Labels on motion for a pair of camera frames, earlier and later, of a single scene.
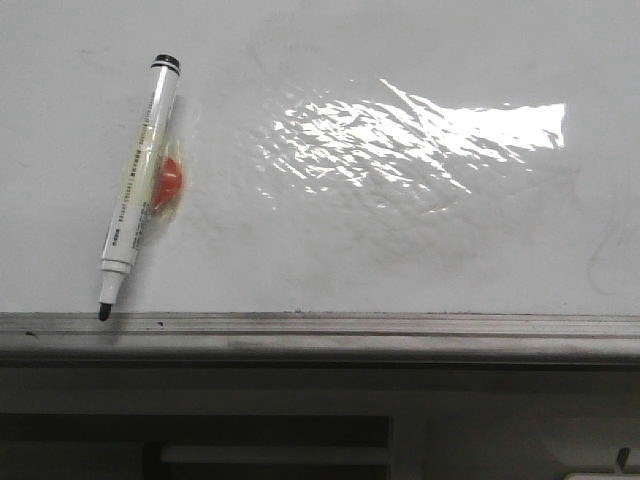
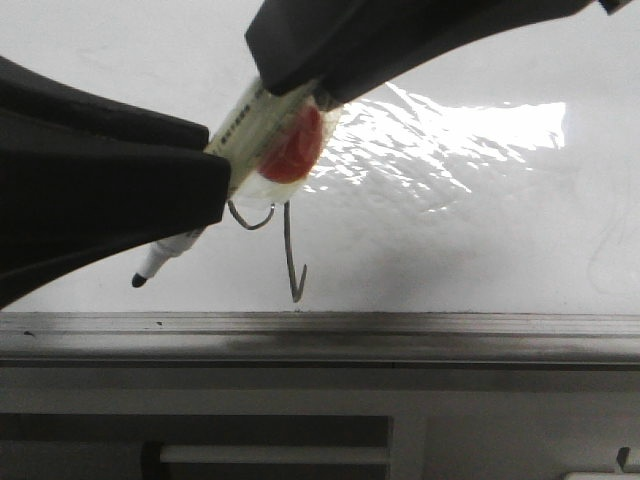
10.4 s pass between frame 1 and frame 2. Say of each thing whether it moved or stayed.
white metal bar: stayed
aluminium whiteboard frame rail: stayed
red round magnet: moved
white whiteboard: stayed
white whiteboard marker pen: moved
